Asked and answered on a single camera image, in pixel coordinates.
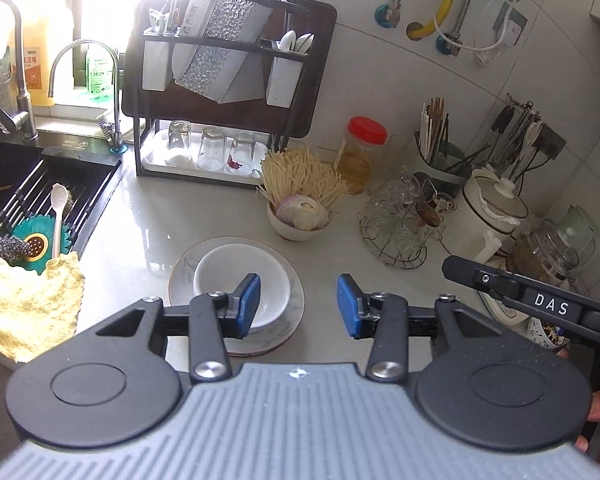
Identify dark cutting board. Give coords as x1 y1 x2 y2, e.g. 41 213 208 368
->
121 0 338 138

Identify tall steel kitchen faucet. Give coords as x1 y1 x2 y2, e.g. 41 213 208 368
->
0 0 40 143

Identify plain steel cleaver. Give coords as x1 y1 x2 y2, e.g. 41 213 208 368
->
217 52 267 106

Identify black kitchen sink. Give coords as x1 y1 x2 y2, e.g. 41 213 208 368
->
0 137 123 261

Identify thin steel water faucet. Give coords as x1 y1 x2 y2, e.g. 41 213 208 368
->
47 39 129 153

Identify small speckled patterned bowl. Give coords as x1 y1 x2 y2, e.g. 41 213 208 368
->
526 316 570 350

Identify green detergent bottle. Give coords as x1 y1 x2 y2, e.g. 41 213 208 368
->
85 42 116 96

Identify glass kettle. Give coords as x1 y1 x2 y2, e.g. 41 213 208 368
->
505 217 581 281

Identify wall socket with plug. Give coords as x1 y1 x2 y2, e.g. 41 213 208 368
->
500 2 527 46

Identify plain white bowl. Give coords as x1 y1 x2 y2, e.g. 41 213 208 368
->
193 243 291 330

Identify long white plastic spoon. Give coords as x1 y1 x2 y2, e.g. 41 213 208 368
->
50 183 70 261

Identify small cleaning brush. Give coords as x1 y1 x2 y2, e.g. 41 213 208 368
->
96 114 118 141

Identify steel wool scrubber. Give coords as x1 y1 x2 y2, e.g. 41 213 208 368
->
0 236 28 263

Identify bundle of dry noodles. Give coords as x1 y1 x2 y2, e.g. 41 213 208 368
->
256 147 351 211

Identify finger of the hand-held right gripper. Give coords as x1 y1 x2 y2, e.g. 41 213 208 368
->
442 255 526 311

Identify hanging kitchen utensils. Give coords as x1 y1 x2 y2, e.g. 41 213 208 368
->
487 92 543 181

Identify white electric pot with lid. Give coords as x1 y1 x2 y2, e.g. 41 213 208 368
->
440 167 531 263

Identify yellow dish cloth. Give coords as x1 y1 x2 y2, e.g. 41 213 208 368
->
0 251 87 363

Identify yellow gas hose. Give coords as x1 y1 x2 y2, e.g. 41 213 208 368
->
406 0 467 41

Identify wire cup rack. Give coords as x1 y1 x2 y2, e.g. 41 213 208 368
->
357 200 428 271

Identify cluster of clear glass cups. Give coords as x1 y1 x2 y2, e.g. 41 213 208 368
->
362 177 456 256

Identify bundle of chopsticks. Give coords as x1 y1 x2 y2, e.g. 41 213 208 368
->
420 98 451 166

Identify hammered steel cleaver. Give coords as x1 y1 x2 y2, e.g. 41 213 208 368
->
172 0 271 97

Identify white utensil cup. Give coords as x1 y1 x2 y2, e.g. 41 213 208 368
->
266 52 308 109
141 40 173 92

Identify black dish rack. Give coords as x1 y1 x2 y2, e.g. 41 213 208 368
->
132 0 313 181

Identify sliced onion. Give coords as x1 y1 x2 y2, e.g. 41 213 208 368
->
276 193 330 231

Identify black roll-up drain rack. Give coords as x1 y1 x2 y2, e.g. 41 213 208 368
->
0 160 121 256

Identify white cable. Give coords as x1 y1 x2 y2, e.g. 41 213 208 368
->
432 0 522 68

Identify yellow detergent bottle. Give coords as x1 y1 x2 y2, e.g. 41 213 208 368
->
10 10 58 108

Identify clear glass with red mark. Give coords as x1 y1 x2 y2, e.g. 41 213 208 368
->
228 131 257 175

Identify brown-tinted glass cup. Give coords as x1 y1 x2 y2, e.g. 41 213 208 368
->
414 200 456 233

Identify small white utensils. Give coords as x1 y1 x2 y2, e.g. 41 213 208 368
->
147 7 178 36

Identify red-lidded clear jar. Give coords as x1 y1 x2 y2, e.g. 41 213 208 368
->
334 116 388 196

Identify small white ceramic bowl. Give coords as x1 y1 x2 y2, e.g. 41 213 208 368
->
266 200 333 242

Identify teal flower-shaped strainer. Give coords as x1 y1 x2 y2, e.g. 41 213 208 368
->
11 214 76 276

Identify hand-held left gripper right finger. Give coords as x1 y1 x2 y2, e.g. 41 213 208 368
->
336 273 503 382

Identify floral patterned plate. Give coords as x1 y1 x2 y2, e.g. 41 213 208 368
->
168 236 306 351

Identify cream kettle base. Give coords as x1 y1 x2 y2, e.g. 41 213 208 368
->
480 287 528 322

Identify green chopstick holder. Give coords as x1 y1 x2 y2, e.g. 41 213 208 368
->
414 132 473 196

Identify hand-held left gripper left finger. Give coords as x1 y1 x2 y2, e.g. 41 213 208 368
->
97 273 262 382

